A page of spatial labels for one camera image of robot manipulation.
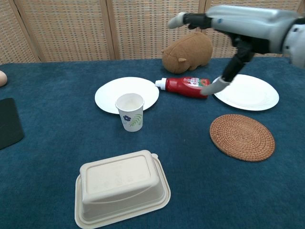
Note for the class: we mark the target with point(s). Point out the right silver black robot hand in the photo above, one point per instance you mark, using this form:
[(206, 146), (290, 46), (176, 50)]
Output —
[(250, 23)]

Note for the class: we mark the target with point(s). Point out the white floral paper cup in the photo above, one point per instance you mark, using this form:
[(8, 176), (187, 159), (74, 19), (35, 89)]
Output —
[(129, 112)]

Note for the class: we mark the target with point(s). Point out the white plate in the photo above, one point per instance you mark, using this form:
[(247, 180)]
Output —
[(250, 95), (112, 93)]

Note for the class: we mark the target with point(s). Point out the round brown woven coaster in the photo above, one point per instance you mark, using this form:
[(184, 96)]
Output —
[(241, 138)]

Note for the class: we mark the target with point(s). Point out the brown plush capybara toy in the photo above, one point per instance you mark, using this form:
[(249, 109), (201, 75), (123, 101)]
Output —
[(188, 52)]

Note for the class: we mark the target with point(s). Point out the red ketchup bottle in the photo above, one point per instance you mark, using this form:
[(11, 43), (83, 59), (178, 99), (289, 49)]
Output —
[(183, 87)]

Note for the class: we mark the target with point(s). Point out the woven wooden folding screen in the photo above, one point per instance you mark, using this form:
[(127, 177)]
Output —
[(95, 26)]

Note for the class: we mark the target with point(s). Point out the beige pulp lunch box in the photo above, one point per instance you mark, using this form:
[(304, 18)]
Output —
[(119, 188)]

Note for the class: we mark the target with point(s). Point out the beige egg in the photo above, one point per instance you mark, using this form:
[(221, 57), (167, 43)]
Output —
[(2, 78)]

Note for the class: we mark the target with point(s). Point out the black rectangular mat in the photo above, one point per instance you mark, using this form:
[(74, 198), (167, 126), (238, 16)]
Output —
[(9, 124)]

